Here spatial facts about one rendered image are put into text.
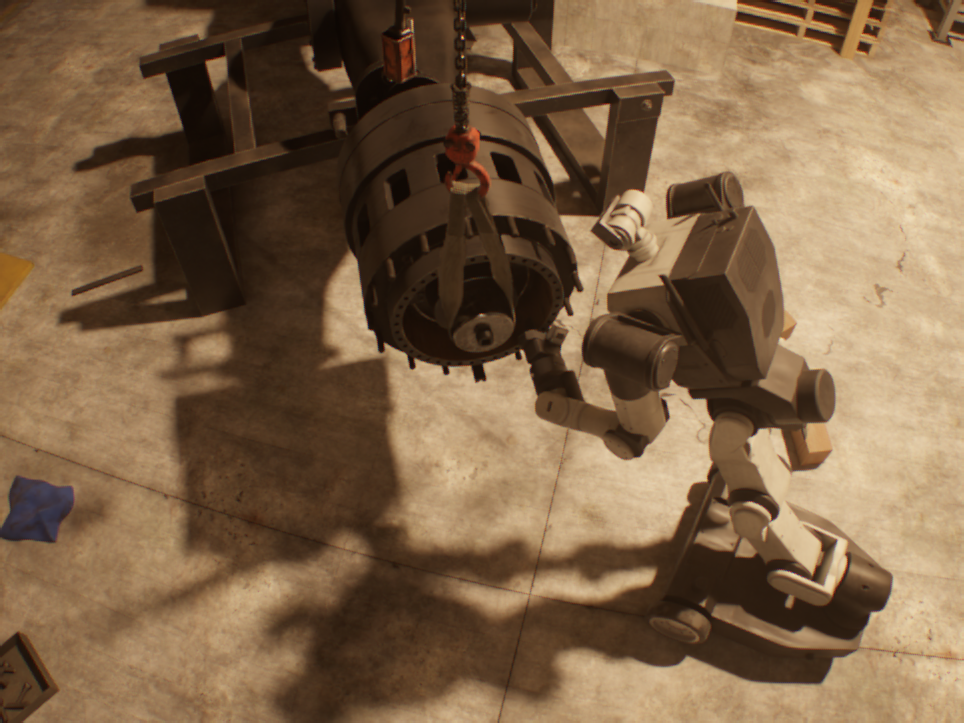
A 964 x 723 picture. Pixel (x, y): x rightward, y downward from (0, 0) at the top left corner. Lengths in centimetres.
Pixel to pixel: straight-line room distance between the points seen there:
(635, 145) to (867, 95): 204
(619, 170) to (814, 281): 96
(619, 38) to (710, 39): 51
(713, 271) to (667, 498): 133
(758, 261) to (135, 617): 210
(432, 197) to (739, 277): 70
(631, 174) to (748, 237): 177
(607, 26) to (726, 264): 303
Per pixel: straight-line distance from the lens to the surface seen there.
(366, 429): 258
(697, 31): 418
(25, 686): 267
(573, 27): 425
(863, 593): 223
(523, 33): 318
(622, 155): 301
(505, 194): 167
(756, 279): 138
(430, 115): 185
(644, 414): 141
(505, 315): 168
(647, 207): 143
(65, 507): 280
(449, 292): 162
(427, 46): 234
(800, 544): 216
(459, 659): 227
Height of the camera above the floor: 223
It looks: 55 degrees down
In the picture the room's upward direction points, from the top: straight up
